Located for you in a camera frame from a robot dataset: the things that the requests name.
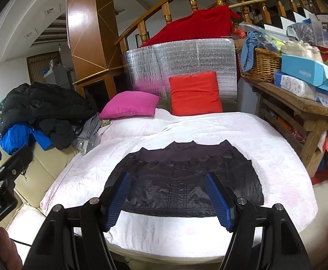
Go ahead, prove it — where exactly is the wicker basket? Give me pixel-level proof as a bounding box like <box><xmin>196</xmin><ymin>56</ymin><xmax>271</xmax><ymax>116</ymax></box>
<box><xmin>236</xmin><ymin>47</ymin><xmax>283</xmax><ymax>84</ymax></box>

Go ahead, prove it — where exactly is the grey dotted bag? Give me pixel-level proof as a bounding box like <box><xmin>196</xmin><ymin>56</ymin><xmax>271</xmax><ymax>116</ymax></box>
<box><xmin>287</xmin><ymin>22</ymin><xmax>315</xmax><ymax>45</ymax></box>

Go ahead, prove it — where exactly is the wooden table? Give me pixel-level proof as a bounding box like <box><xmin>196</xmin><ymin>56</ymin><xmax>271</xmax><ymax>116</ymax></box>
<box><xmin>244</xmin><ymin>77</ymin><xmax>328</xmax><ymax>178</ymax></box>

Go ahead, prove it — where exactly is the black puffer coat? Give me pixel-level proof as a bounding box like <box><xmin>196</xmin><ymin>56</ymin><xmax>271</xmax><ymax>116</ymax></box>
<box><xmin>0</xmin><ymin>82</ymin><xmax>97</xmax><ymax>138</ymax></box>

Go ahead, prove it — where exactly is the plastic bag with beige contents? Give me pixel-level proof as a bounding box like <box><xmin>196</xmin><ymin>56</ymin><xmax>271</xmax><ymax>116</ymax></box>
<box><xmin>281</xmin><ymin>41</ymin><xmax>322</xmax><ymax>62</ymax></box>

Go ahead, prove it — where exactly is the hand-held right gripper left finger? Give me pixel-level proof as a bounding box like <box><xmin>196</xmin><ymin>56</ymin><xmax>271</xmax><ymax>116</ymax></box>
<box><xmin>23</xmin><ymin>171</ymin><xmax>132</xmax><ymax>270</ymax></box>

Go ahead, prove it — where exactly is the grey refrigerator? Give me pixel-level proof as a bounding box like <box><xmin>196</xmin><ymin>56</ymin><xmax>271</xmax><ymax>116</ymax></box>
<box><xmin>44</xmin><ymin>63</ymin><xmax>74</xmax><ymax>90</ymax></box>

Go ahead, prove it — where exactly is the red cloth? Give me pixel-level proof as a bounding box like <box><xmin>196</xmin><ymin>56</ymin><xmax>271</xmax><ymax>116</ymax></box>
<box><xmin>139</xmin><ymin>5</ymin><xmax>240</xmax><ymax>48</ymax></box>

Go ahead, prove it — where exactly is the blue cloth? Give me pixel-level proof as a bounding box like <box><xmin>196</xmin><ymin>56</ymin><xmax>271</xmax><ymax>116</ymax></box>
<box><xmin>241</xmin><ymin>31</ymin><xmax>268</xmax><ymax>72</ymax></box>

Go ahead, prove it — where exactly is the silver foil insulation board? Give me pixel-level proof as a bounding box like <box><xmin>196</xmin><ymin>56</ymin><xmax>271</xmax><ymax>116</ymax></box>
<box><xmin>122</xmin><ymin>37</ymin><xmax>239</xmax><ymax>113</ymax></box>

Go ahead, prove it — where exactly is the pink cushion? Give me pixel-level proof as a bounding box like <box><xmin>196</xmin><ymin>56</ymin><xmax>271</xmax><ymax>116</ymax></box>
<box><xmin>99</xmin><ymin>90</ymin><xmax>160</xmax><ymax>120</ymax></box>

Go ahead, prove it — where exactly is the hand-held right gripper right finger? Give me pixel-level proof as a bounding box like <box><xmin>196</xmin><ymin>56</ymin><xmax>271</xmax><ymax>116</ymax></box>
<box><xmin>205</xmin><ymin>171</ymin><xmax>312</xmax><ymax>270</ymax></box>

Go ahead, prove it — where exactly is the small black garment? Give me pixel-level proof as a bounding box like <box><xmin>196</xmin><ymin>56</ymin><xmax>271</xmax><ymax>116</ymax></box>
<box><xmin>37</xmin><ymin>117</ymin><xmax>76</xmax><ymax>150</ymax></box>

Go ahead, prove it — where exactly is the blue cardboard box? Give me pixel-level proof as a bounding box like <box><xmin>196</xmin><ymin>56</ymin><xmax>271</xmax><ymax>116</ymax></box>
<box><xmin>281</xmin><ymin>53</ymin><xmax>328</xmax><ymax>94</ymax></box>

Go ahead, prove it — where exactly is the red cushion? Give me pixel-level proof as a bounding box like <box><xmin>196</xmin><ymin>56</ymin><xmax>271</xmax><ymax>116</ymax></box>
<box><xmin>169</xmin><ymin>72</ymin><xmax>223</xmax><ymax>117</ymax></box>

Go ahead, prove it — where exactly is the white blanket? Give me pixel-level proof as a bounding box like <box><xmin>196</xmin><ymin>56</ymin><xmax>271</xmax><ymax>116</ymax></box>
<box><xmin>7</xmin><ymin>108</ymin><xmax>319</xmax><ymax>255</ymax></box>

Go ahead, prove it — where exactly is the dark purple puffer jacket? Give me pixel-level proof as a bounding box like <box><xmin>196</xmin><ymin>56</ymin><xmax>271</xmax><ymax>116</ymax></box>
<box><xmin>103</xmin><ymin>139</ymin><xmax>265</xmax><ymax>218</ymax></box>

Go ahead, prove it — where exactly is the person's left hand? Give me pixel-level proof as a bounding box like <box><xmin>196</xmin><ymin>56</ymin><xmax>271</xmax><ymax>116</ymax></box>
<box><xmin>0</xmin><ymin>226</ymin><xmax>23</xmax><ymax>270</ymax></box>

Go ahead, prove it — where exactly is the clear plastic storage box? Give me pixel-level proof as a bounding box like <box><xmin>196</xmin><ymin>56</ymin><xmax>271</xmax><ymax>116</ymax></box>
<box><xmin>309</xmin><ymin>13</ymin><xmax>328</xmax><ymax>48</ymax></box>

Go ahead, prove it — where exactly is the grey garment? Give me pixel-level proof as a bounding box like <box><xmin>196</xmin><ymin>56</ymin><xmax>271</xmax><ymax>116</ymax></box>
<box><xmin>74</xmin><ymin>112</ymin><xmax>111</xmax><ymax>155</ymax></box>

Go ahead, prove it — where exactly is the cream leather sofa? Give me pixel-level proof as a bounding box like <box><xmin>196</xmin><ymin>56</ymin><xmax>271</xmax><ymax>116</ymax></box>
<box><xmin>0</xmin><ymin>139</ymin><xmax>79</xmax><ymax>242</ymax></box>

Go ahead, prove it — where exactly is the blue jacket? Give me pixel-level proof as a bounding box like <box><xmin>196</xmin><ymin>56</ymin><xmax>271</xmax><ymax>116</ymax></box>
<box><xmin>0</xmin><ymin>124</ymin><xmax>55</xmax><ymax>155</ymax></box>

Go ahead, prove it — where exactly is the wooden column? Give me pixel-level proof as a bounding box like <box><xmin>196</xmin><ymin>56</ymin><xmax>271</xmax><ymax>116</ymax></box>
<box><xmin>66</xmin><ymin>0</ymin><xmax>125</xmax><ymax>104</ymax></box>

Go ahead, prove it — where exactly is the white tissue pack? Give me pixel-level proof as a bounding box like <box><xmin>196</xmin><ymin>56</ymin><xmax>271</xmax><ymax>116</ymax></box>
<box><xmin>274</xmin><ymin>72</ymin><xmax>318</xmax><ymax>100</ymax></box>

